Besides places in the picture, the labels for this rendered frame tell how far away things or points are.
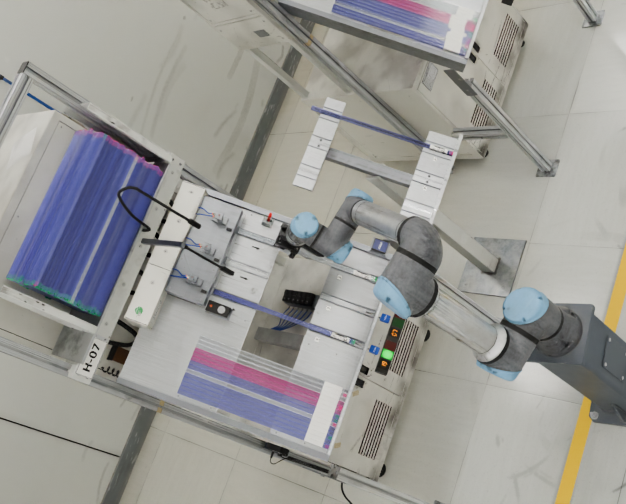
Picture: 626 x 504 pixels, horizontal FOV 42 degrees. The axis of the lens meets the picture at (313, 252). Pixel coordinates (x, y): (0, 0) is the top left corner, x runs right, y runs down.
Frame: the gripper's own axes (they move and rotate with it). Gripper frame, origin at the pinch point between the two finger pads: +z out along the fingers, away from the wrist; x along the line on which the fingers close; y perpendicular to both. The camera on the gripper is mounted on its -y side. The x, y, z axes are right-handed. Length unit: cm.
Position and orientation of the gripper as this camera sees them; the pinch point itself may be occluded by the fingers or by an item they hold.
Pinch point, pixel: (292, 249)
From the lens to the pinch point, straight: 269.8
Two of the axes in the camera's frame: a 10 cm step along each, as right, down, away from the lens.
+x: -3.4, 9.1, -2.5
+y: -9.2, -3.8, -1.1
